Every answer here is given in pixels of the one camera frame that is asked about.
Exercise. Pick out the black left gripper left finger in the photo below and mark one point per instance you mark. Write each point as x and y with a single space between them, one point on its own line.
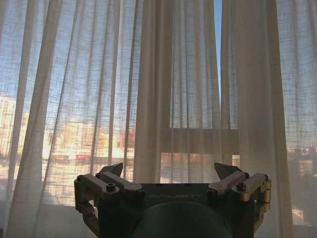
109 182

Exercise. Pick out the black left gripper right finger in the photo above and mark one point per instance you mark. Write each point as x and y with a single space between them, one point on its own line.
237 182

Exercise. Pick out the sheer white curtain panel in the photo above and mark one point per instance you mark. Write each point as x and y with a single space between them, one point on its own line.
267 86
86 99

